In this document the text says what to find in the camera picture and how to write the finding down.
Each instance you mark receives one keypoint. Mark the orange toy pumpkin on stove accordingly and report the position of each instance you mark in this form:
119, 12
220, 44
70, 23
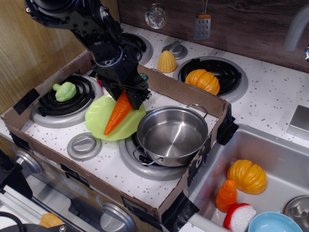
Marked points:
204, 80

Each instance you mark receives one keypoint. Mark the grey faucet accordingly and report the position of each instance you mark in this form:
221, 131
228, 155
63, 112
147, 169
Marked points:
296, 29

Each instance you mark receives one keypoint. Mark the light green plastic plate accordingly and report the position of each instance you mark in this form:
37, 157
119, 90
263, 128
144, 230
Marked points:
97, 117

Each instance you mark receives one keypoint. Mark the black device at left edge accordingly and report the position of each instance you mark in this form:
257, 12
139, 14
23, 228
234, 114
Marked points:
11, 175

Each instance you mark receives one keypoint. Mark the brown cardboard fence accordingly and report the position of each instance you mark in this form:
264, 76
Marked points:
107, 174

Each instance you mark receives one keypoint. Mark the red toy strawberry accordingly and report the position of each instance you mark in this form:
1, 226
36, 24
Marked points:
98, 79

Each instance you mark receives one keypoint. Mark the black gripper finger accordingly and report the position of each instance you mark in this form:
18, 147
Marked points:
113, 88
137, 97

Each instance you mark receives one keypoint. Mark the silver oven knob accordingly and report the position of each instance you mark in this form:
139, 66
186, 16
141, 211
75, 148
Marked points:
114, 219
29, 165

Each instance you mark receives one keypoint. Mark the green toy broccoli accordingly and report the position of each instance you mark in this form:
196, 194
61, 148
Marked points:
65, 91

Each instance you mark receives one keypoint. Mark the back right black burner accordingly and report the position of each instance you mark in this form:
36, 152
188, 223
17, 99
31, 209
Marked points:
232, 78

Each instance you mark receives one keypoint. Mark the red white toy mushroom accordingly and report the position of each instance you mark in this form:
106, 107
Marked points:
239, 217

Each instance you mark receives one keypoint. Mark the grey metal block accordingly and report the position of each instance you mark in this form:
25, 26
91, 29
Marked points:
299, 125

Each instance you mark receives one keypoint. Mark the orange toy carrot piece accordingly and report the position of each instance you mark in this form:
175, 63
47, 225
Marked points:
227, 196

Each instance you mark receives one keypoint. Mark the silver sink drain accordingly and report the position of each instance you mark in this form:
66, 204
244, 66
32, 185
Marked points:
298, 210

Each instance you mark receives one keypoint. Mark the light blue bowl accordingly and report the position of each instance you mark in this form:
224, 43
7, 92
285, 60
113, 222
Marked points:
273, 222

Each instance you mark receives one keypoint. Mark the back left black burner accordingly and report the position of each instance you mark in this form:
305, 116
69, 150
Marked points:
143, 50

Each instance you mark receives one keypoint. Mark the steel sink basin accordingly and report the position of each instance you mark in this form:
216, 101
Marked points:
286, 165

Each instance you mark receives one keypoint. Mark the stainless steel pot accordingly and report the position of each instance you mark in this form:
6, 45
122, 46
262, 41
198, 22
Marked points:
171, 135

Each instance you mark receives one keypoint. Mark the silver oven knob left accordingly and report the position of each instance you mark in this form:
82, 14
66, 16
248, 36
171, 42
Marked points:
29, 165

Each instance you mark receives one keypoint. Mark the silver stove knob front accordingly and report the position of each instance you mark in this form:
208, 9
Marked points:
84, 147

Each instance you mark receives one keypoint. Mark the yellow sponge piece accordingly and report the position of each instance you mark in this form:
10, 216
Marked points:
49, 220

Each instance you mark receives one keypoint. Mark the silver oven knob right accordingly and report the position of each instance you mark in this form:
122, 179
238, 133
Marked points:
114, 219

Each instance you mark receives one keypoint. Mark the yellow toy corn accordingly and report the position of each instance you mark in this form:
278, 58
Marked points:
167, 62

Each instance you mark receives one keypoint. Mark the silver stove knob back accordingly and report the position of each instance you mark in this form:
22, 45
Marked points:
178, 50

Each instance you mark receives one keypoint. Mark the silver toy spatula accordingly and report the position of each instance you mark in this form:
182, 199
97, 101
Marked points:
202, 26

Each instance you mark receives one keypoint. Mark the silver slotted ladle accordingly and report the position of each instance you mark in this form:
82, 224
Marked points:
156, 15

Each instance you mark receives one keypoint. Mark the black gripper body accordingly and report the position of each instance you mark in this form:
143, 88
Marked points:
118, 64

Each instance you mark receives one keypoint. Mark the front right grey burner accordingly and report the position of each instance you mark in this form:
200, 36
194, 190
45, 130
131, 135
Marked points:
134, 157

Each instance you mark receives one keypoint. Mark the silver stove knob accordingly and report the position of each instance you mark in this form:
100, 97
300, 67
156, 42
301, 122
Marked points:
178, 50
84, 147

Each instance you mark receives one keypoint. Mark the orange toy pumpkin in sink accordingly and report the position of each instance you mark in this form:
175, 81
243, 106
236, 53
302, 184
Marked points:
249, 177

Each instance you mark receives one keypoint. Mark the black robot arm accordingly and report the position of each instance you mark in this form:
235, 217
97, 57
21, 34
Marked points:
89, 21

